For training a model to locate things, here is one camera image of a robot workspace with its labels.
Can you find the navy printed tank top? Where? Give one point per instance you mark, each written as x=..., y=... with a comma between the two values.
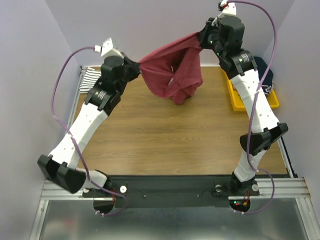
x=268, y=83

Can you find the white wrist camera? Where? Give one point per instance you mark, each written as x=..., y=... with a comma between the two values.
x=227, y=8
x=107, y=49

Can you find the aluminium rail frame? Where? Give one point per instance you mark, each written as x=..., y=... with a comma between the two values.
x=146, y=137

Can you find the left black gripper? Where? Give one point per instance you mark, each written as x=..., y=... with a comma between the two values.
x=134, y=66

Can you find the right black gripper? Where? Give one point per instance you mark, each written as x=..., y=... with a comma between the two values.
x=205, y=33

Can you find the yellow plastic tray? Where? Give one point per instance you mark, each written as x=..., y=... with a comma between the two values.
x=237, y=103

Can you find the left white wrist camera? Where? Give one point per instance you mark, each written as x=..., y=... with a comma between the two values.
x=107, y=49

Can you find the maroon red tank top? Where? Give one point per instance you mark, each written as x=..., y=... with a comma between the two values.
x=174, y=70

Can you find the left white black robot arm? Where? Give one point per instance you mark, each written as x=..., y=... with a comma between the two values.
x=60, y=165

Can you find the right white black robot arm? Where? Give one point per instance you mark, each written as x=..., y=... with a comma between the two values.
x=264, y=127

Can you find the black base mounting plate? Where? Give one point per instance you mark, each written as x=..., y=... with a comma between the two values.
x=174, y=191

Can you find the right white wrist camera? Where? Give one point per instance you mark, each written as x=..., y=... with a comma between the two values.
x=227, y=8

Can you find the striped white folded tank top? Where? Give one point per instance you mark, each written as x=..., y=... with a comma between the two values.
x=88, y=78

